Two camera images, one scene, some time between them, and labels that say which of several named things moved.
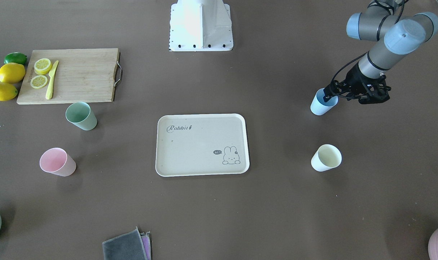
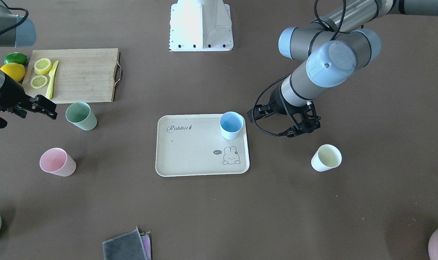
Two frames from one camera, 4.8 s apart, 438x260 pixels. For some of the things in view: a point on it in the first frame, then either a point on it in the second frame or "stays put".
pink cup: [57, 161] stays put
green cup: [80, 114] stays put
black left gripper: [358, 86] → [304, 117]
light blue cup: [318, 107] → [231, 123]
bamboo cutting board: [82, 76] stays put
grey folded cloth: [128, 246] stays put
